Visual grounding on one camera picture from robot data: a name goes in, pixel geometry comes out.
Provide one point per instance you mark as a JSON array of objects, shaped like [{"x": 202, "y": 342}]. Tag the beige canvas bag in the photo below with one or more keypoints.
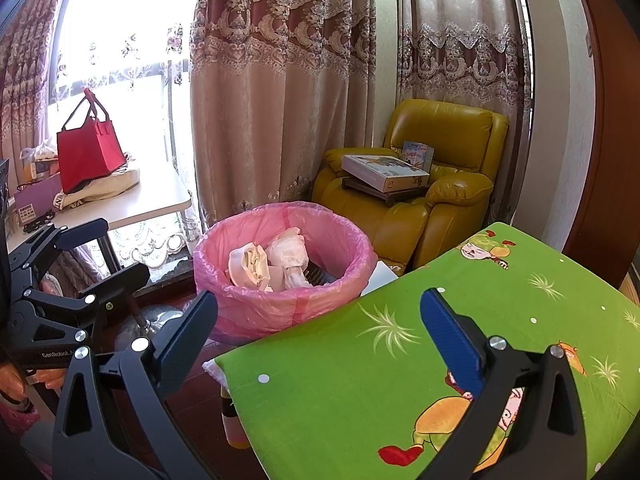
[{"x": 107, "y": 187}]

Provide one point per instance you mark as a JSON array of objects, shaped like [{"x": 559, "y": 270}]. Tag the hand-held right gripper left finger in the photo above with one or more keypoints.
[{"x": 185, "y": 340}]

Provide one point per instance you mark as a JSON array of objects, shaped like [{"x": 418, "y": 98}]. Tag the flat white printed box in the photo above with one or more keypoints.
[{"x": 385, "y": 167}]

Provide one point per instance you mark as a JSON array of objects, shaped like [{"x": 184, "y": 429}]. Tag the white side table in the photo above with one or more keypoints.
[{"x": 150, "y": 195}]

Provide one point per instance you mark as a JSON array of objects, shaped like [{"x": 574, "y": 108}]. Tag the pink fluffy cloth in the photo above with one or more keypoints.
[{"x": 20, "y": 425}]

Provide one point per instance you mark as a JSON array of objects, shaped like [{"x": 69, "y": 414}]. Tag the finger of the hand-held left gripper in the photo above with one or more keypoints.
[
  {"x": 120, "y": 282},
  {"x": 75, "y": 235}
]

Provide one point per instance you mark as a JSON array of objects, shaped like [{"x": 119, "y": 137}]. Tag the person's left hand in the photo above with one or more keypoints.
[{"x": 12, "y": 382}]

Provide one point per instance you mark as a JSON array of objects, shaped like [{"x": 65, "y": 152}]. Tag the crushed white paper cup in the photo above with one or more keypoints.
[{"x": 247, "y": 265}]

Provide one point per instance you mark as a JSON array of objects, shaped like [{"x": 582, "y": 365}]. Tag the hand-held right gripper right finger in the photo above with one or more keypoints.
[{"x": 452, "y": 340}]

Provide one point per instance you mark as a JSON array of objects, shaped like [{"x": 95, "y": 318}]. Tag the pink lined trash bin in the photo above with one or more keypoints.
[{"x": 300, "y": 310}]

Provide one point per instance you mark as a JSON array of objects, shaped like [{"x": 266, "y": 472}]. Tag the yellow leather armchair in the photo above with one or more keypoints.
[{"x": 440, "y": 200}]

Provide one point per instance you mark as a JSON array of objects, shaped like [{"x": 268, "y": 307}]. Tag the chrome table base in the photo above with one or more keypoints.
[{"x": 160, "y": 320}]

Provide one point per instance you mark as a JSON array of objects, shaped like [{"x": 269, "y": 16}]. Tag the white sheer floral curtain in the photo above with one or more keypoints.
[{"x": 125, "y": 50}]

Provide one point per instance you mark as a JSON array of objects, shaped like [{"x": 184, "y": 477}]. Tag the dark wooden tray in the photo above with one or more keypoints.
[{"x": 370, "y": 191}]

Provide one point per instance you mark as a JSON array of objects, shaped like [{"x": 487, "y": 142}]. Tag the blue picture book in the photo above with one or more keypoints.
[{"x": 417, "y": 152}]

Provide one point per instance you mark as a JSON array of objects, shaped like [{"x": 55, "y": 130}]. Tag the beige lace-trimmed curtain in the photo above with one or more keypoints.
[
  {"x": 20, "y": 60},
  {"x": 280, "y": 110},
  {"x": 460, "y": 35}
]

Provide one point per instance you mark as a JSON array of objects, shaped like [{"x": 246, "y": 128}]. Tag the brown wooden partition panel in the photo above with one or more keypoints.
[{"x": 615, "y": 85}]

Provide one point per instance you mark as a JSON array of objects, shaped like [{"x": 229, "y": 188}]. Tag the purple box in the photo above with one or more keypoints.
[{"x": 37, "y": 197}]

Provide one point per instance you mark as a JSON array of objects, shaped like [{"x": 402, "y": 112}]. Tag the clear plastic bag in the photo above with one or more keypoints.
[{"x": 40, "y": 152}]

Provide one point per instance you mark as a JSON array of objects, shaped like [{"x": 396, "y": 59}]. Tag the red tote bag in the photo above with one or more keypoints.
[{"x": 87, "y": 155}]

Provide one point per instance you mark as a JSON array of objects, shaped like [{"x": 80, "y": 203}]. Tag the green cartoon printed tablecloth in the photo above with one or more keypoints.
[{"x": 350, "y": 385}]

